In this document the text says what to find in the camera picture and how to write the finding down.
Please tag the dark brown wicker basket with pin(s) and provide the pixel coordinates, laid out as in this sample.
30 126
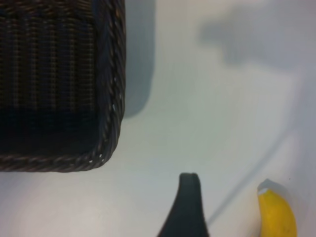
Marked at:
49 61

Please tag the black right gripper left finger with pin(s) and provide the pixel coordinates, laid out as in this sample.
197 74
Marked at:
176 217

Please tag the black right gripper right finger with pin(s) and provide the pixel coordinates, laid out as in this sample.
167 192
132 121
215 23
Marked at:
196 217

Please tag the yellow banana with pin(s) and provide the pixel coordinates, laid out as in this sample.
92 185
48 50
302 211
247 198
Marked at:
276 217

